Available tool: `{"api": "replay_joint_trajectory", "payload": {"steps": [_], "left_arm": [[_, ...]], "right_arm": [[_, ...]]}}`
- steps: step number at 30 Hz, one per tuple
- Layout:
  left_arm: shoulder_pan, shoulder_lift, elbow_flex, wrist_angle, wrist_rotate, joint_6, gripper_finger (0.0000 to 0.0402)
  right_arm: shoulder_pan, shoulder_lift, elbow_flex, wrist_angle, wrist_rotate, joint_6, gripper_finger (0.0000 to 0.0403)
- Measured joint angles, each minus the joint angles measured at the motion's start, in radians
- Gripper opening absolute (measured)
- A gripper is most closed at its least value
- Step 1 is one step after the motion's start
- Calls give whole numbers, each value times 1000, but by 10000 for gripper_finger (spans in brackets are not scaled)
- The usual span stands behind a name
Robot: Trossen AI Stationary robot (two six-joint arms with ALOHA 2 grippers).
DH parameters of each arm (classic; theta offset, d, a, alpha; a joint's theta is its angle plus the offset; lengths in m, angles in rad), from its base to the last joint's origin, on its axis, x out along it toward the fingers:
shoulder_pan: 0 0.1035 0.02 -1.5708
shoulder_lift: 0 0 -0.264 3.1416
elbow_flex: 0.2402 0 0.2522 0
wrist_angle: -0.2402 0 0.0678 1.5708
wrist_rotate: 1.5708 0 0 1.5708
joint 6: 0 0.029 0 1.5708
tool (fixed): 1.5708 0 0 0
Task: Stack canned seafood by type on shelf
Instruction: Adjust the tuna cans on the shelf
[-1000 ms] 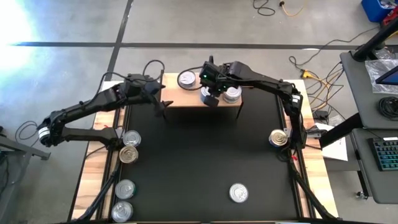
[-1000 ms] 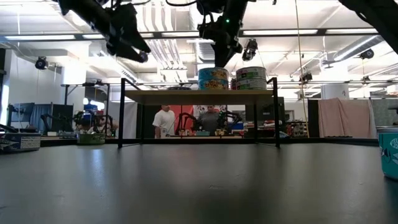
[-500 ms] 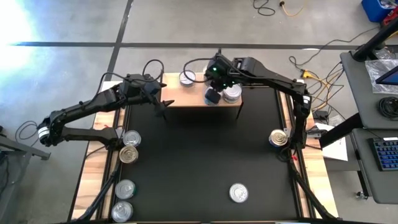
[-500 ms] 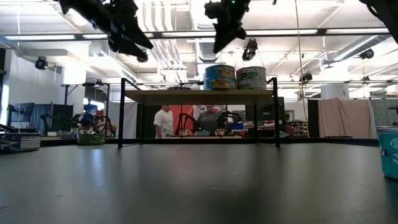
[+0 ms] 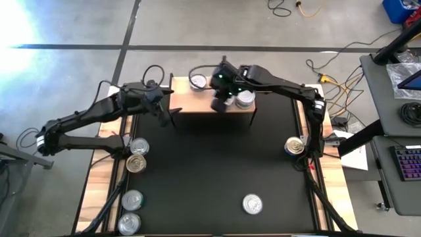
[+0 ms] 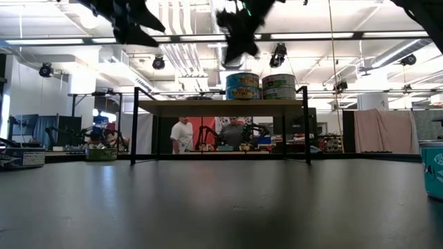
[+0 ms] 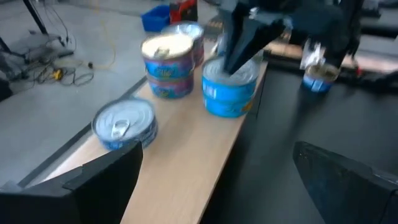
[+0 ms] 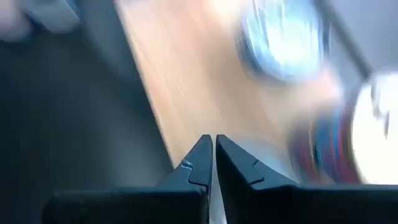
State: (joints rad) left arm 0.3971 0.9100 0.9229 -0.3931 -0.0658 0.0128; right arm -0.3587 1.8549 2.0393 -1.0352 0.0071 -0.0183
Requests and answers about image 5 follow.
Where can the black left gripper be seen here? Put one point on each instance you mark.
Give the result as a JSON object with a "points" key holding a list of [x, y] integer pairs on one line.
{"points": [[163, 116]]}

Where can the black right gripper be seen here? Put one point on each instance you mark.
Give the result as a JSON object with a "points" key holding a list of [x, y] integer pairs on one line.
{"points": [[230, 79]]}

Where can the white green round can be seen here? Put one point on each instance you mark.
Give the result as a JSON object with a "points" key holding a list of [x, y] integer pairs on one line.
{"points": [[245, 98]]}

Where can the dark blue sardine tin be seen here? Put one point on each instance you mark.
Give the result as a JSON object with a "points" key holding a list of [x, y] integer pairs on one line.
{"points": [[198, 81]]}

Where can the dark tin white label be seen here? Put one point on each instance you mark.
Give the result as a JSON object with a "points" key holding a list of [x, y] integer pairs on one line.
{"points": [[139, 146]]}

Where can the tall blue red-striped can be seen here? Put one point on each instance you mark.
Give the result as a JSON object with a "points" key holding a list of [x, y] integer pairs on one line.
{"points": [[135, 163]]}

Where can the teal fish-print can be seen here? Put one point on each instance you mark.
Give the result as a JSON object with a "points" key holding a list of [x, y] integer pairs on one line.
{"points": [[252, 204]]}

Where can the silver round can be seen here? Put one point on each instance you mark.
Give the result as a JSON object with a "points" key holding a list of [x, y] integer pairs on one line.
{"points": [[129, 224]]}

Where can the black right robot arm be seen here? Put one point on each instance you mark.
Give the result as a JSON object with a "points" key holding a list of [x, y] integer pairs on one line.
{"points": [[283, 87]]}

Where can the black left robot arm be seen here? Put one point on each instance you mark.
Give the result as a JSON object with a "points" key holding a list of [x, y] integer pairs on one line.
{"points": [[85, 115]]}

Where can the wooden shelf with black legs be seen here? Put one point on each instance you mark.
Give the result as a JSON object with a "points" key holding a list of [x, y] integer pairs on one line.
{"points": [[184, 98]]}

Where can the yellow power plug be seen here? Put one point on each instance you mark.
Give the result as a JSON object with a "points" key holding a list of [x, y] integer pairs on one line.
{"points": [[325, 79]]}

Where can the black rig strut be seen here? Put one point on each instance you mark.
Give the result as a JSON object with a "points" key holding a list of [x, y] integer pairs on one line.
{"points": [[325, 207], [108, 204]]}

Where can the black power brick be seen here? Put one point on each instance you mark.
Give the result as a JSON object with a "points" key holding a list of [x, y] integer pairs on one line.
{"points": [[339, 121]]}

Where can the white paper sheet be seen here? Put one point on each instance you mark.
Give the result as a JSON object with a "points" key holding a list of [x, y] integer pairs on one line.
{"points": [[355, 158]]}

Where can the black desk leg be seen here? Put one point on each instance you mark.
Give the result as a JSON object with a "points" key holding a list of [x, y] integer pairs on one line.
{"points": [[361, 136]]}

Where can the grey desk top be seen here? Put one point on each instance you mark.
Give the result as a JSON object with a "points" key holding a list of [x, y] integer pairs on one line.
{"points": [[388, 191], [378, 98]]}

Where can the grey metal stand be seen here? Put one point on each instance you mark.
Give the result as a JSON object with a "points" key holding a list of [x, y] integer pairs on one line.
{"points": [[19, 154]]}

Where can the clear plastic bag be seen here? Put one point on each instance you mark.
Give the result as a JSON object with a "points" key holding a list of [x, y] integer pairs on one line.
{"points": [[394, 74]]}

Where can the black monitor pole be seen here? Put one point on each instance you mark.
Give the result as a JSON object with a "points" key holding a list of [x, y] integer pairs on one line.
{"points": [[394, 46]]}

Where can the desk caster wheel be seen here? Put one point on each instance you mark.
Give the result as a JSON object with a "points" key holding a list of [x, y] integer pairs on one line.
{"points": [[383, 206]]}

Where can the blue-screen tablet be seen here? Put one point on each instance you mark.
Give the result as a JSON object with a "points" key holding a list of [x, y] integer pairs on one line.
{"points": [[412, 80]]}

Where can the backlit black keyboard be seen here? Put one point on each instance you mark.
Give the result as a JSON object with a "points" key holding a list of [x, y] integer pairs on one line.
{"points": [[408, 163]]}

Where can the blue plastic bin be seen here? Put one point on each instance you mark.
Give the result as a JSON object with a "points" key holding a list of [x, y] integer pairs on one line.
{"points": [[394, 10]]}

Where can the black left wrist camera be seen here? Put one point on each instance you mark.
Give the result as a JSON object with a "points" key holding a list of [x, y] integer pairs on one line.
{"points": [[153, 96]]}

